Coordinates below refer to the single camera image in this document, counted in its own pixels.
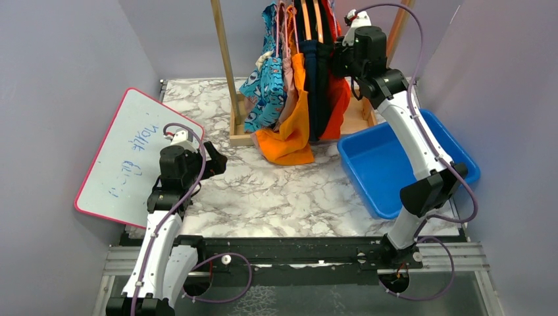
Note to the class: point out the wooden clothes rack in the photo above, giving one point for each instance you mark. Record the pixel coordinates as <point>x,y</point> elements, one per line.
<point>275,107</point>

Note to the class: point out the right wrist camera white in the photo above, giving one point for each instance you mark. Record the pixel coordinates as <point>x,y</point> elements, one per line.
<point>354,19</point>

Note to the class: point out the red-orange shorts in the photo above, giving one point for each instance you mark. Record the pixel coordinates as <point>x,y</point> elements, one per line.
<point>338,94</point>

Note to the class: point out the orange shorts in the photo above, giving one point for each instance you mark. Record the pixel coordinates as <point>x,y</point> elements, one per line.
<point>288,144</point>

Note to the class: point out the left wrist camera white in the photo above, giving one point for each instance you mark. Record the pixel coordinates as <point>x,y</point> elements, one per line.
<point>184,139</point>

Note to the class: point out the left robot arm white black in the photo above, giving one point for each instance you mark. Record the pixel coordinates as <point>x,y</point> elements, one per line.
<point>161,226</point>

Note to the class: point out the black mounting rail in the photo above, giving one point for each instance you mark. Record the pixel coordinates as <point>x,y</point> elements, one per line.
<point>247,262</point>

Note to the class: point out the whiteboard with pink frame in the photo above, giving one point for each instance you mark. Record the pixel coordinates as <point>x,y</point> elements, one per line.
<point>126,165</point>

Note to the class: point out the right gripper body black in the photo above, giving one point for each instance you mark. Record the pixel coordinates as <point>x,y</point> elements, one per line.
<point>345,64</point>

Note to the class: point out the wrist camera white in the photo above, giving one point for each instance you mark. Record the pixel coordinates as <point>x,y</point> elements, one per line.
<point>184,139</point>
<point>354,19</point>

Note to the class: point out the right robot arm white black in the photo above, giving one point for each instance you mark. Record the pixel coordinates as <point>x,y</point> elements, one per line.
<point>361,55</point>

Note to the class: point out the pink hanger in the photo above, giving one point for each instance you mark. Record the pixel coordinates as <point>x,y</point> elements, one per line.
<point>288,43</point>

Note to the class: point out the orange hanger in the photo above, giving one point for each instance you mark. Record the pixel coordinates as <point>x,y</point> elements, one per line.
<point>312,21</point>

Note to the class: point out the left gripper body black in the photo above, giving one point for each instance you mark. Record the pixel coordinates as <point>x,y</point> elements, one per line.
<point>213,166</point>

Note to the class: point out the pink beige shorts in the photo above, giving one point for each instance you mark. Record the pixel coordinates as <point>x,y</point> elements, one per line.
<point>285,96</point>

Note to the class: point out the navy shorts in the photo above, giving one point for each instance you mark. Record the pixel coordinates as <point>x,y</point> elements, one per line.
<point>308,47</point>

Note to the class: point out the black shorts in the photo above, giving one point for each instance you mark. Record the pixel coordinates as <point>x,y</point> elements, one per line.
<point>322,111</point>

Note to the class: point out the blue plastic bin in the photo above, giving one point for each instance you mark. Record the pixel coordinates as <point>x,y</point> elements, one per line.
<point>378,168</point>

